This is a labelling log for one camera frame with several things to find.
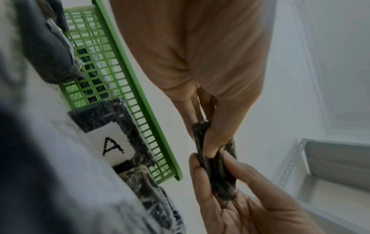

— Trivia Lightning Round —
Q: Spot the grey metal rack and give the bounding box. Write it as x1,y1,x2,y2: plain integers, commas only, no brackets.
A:
277,137,370,206

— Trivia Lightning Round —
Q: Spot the green plastic mesh basket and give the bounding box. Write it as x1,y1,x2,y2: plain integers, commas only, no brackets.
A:
59,0,184,185

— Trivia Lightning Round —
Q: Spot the black packet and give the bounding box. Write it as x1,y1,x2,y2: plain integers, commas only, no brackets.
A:
191,121,239,202

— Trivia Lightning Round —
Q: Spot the pile of black packets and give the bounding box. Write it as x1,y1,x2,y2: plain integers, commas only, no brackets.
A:
0,0,186,234

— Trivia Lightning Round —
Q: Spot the person's left hand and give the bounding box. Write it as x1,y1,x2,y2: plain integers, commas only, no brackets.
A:
109,0,278,158

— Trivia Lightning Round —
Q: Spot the person's right hand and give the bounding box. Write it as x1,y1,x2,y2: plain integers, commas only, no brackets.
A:
189,152,328,234

